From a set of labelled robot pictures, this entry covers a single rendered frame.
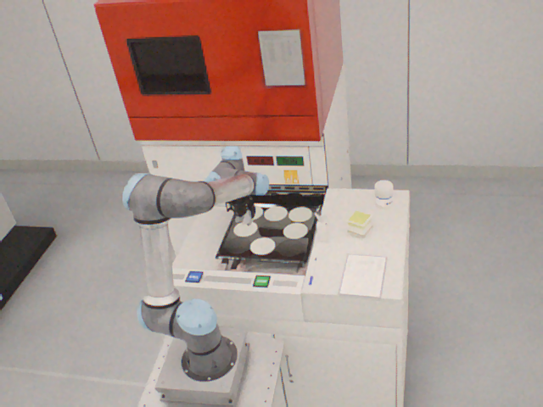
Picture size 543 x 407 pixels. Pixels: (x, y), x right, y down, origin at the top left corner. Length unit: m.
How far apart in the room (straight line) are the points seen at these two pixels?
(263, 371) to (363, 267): 0.51
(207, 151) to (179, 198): 0.91
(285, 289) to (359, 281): 0.26
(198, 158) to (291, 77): 0.62
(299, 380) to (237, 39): 1.35
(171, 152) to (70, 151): 2.43
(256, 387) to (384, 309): 0.51
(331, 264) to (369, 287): 0.18
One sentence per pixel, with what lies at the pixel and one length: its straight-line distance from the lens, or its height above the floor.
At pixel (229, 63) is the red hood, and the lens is 2.27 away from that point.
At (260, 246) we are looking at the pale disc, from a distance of 2.38.
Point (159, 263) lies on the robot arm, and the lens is 1.84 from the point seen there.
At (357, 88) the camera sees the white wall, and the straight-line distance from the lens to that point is 3.94.
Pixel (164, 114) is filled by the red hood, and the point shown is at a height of 1.35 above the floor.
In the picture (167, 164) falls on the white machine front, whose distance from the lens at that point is 2.68.
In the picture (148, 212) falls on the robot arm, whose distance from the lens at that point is 1.75.
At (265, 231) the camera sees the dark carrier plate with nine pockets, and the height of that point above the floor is 0.90.
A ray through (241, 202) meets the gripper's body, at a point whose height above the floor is 1.13.
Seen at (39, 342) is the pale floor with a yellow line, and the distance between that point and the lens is 3.67.
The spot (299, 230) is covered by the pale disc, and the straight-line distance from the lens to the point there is 2.42.
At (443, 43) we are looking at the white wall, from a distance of 3.80.
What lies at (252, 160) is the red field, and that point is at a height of 1.10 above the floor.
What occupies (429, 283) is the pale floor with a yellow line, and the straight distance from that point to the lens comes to 3.45.
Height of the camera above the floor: 2.44
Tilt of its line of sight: 37 degrees down
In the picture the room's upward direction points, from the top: 9 degrees counter-clockwise
